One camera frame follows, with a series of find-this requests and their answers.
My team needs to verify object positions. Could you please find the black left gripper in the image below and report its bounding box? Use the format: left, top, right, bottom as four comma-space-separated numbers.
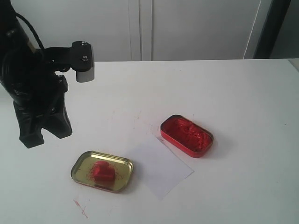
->
4, 48, 72, 148

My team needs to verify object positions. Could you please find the red stamp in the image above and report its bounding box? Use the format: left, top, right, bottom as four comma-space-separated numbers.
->
92, 161, 115, 183

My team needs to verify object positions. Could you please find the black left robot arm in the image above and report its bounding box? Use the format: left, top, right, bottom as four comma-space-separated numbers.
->
0, 0, 72, 148

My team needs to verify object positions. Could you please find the red ink paste tin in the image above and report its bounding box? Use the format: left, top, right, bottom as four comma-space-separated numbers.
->
160, 115, 214, 158

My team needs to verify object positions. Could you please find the gold tin lid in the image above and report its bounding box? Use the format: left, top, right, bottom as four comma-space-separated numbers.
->
71, 151, 134, 193

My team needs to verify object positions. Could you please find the white paper sheet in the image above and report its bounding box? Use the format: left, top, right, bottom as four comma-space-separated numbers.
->
128, 135, 193, 200

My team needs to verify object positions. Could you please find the grey cabinet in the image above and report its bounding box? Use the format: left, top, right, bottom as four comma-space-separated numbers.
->
12, 0, 271, 61

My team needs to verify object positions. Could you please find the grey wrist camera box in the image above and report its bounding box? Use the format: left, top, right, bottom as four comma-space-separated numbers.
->
70, 41, 95, 83

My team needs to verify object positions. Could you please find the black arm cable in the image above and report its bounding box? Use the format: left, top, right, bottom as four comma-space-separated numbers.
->
14, 13, 46, 56

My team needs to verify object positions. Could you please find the dark vertical post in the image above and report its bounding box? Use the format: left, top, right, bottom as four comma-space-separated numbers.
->
253, 0, 291, 59

